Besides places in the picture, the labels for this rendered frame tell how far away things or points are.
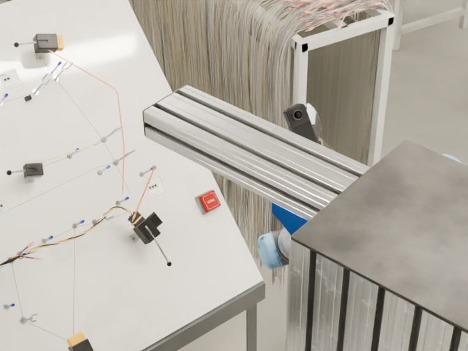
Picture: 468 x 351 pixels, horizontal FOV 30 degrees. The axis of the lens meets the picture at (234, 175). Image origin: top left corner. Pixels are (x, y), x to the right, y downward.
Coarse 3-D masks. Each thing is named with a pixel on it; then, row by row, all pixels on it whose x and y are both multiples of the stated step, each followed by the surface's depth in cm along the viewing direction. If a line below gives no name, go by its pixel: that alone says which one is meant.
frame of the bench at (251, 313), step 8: (256, 304) 267; (248, 312) 267; (256, 312) 270; (248, 320) 269; (256, 320) 272; (248, 328) 271; (256, 328) 274; (248, 336) 273; (256, 336) 276; (248, 344) 275; (256, 344) 278
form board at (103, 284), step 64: (64, 0) 248; (0, 64) 236; (128, 64) 253; (0, 128) 232; (64, 128) 240; (128, 128) 249; (0, 192) 229; (64, 192) 236; (128, 192) 245; (192, 192) 253; (0, 256) 225; (64, 256) 233; (128, 256) 241; (192, 256) 249; (0, 320) 222; (64, 320) 229; (128, 320) 237; (192, 320) 245
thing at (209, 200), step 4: (208, 192) 252; (212, 192) 252; (200, 196) 251; (204, 196) 251; (208, 196) 252; (212, 196) 252; (216, 196) 253; (204, 200) 251; (208, 200) 251; (212, 200) 252; (216, 200) 252; (204, 204) 251; (208, 204) 251; (212, 204) 252; (216, 204) 252; (220, 204) 253; (204, 208) 251; (208, 208) 251; (212, 208) 251
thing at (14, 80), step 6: (6, 72) 236; (12, 72) 237; (0, 78) 235; (6, 78) 236; (12, 78) 236; (18, 78) 237; (6, 84) 235; (12, 84) 236; (18, 84) 237; (6, 90) 235
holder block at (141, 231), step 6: (144, 222) 235; (150, 222) 236; (132, 228) 238; (138, 228) 235; (144, 228) 235; (150, 228) 236; (156, 228) 236; (138, 234) 237; (144, 234) 235; (150, 234) 235; (156, 234) 236; (144, 240) 237; (150, 240) 235
